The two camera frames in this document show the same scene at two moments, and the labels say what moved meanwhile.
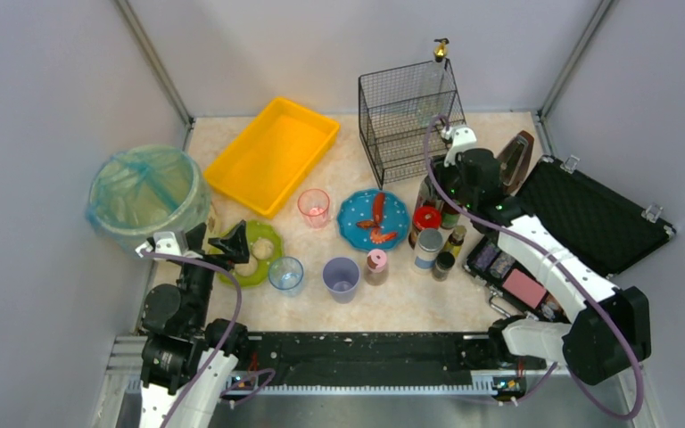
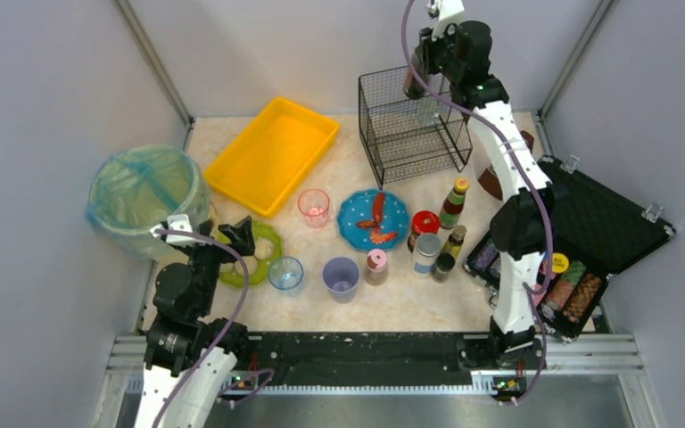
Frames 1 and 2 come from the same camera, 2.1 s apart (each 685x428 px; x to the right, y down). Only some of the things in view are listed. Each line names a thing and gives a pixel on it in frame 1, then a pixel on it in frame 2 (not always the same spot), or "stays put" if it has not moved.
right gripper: [486, 163] → [424, 60]
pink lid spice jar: [376, 272] stays put
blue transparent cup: [286, 274] stays put
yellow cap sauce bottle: [449, 216] stays put
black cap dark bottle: [428, 193] → [412, 87]
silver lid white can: [428, 244] stays put
